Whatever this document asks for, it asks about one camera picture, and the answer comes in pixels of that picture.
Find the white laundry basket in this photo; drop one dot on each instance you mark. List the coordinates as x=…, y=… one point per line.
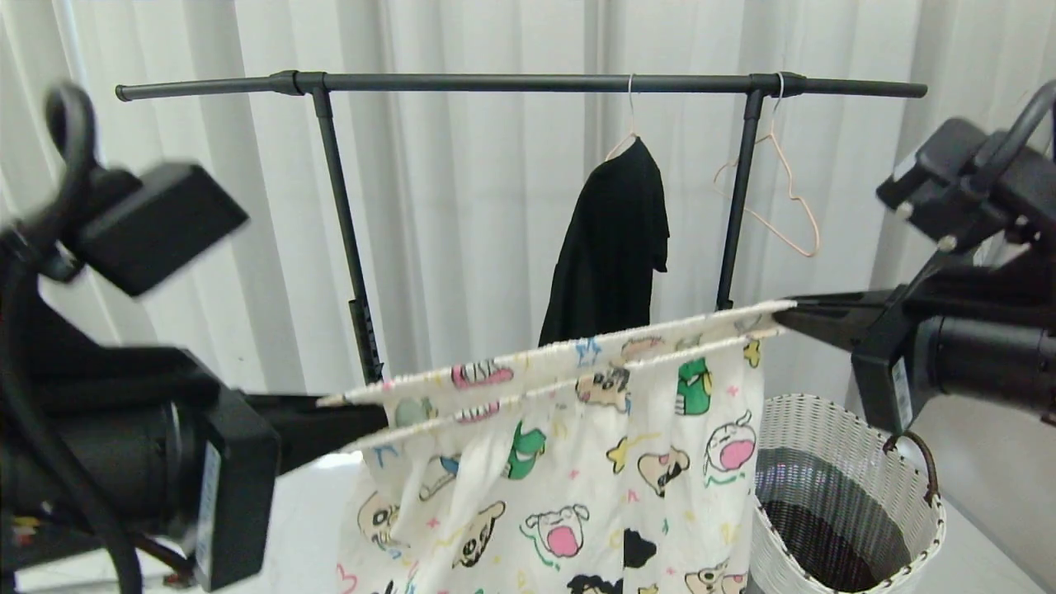
x=850, y=462

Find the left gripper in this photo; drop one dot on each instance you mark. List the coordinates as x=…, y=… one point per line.
x=231, y=487

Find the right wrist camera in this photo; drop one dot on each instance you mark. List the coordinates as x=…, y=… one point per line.
x=949, y=181

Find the black garment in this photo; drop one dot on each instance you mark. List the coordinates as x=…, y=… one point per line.
x=610, y=247

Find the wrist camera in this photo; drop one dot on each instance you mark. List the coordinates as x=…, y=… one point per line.
x=949, y=181
x=157, y=223

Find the cream printed garment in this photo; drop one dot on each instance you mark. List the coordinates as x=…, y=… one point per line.
x=577, y=478

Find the pink clothes hanger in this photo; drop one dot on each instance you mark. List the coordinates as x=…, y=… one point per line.
x=781, y=157
x=630, y=107

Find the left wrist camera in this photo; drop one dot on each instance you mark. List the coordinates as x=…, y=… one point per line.
x=157, y=223

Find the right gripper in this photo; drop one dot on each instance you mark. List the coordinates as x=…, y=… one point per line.
x=883, y=371

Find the white curtain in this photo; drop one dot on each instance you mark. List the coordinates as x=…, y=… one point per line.
x=462, y=206

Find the black clothes rack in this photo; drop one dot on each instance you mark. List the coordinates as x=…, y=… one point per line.
x=528, y=82

